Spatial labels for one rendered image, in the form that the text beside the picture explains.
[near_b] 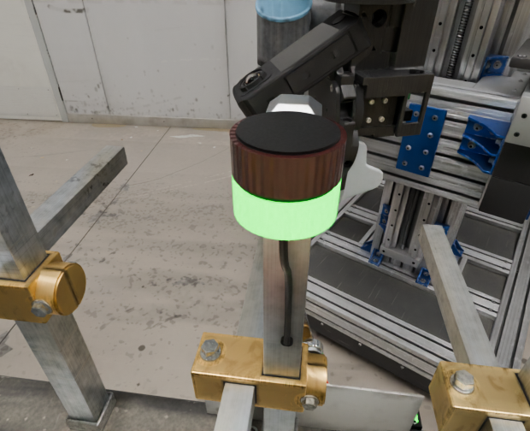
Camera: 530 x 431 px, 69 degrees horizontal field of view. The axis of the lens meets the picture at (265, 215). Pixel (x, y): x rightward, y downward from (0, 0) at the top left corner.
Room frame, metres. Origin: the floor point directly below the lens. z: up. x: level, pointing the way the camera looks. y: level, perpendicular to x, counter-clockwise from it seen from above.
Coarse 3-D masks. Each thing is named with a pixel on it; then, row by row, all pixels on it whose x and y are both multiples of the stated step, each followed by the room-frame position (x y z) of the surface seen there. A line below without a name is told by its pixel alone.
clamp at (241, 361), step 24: (216, 336) 0.26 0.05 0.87; (240, 336) 0.26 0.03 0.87; (216, 360) 0.23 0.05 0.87; (240, 360) 0.23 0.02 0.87; (312, 360) 0.23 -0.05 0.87; (216, 384) 0.22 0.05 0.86; (240, 384) 0.21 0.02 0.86; (264, 384) 0.21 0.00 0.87; (288, 384) 0.21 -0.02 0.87; (312, 384) 0.21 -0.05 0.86; (288, 408) 0.21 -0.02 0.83; (312, 408) 0.20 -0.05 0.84
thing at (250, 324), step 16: (256, 256) 0.40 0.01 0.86; (256, 272) 0.37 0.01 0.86; (256, 288) 0.34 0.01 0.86; (256, 304) 0.31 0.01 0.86; (240, 320) 0.29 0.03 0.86; (256, 320) 0.29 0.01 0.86; (256, 336) 0.27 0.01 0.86; (224, 400) 0.20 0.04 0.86; (240, 400) 0.20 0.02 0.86; (224, 416) 0.18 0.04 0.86; (240, 416) 0.18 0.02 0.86
